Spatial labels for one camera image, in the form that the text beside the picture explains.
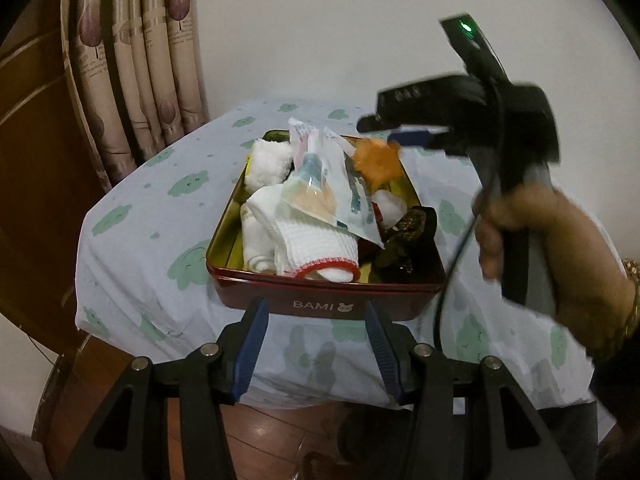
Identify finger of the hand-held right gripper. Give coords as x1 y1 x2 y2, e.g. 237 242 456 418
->
387 129 453 150
356 112 402 134

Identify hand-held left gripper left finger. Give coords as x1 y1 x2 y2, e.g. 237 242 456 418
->
62 297 271 480

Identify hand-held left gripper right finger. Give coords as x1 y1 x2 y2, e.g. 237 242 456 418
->
364 300 576 480

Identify orange plush toy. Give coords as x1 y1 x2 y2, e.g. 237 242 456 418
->
354 139 403 186

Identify red tin box gold inside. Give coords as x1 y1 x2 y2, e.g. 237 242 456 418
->
205 130 447 322

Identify small white item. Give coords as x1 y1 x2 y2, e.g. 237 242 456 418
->
372 189 408 222

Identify white plastic packet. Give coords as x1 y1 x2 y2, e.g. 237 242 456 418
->
287 117 351 196

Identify black hair accessory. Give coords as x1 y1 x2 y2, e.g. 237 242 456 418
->
377 207 438 271

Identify teal printed plastic packet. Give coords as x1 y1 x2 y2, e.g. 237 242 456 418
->
280 150 386 249

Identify white fluffy towel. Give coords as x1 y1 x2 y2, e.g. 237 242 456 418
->
246 137 296 193

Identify white waffle cloth red edge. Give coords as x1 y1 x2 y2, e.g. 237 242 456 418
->
274 220 362 283

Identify person's right hand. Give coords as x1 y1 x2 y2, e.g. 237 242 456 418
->
472 184 637 359

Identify cloud print tablecloth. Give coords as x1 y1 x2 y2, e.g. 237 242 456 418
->
75 97 601 407

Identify dark cloth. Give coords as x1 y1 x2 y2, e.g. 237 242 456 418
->
587 347 640 480

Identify beige tree print curtain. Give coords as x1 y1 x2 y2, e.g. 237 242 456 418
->
60 0 211 196

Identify brown wooden door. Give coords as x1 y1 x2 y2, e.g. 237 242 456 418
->
0 0 113 351

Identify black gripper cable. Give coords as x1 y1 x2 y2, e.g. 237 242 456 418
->
434 35 506 353

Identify thin black wire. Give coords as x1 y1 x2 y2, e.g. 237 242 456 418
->
24 329 57 367

